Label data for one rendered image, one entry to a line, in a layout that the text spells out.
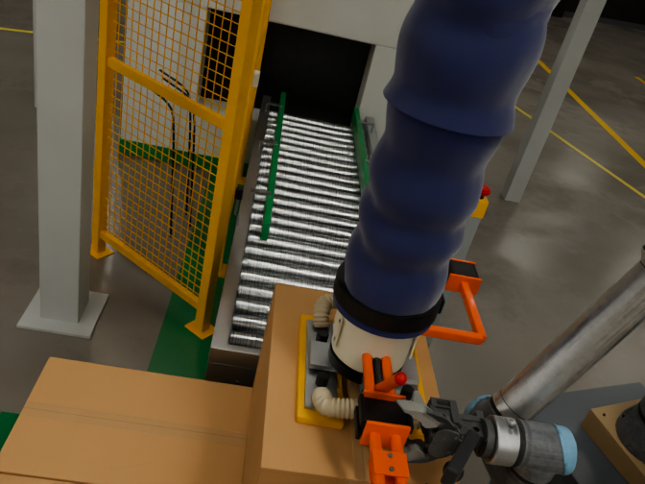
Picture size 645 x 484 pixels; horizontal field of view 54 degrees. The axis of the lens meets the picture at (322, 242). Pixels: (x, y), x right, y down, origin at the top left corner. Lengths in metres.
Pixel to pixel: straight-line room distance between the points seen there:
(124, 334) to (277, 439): 1.69
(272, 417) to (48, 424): 0.71
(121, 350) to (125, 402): 0.97
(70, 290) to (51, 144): 0.65
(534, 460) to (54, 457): 1.13
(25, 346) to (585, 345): 2.19
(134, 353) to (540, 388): 1.87
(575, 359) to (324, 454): 0.53
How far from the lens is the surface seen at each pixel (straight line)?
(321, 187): 3.14
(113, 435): 1.82
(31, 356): 2.83
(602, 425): 1.93
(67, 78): 2.41
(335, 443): 1.35
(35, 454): 1.80
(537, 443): 1.29
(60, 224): 2.68
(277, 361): 1.48
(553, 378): 1.38
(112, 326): 2.95
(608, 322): 1.34
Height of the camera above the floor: 1.94
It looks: 31 degrees down
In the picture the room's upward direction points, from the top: 15 degrees clockwise
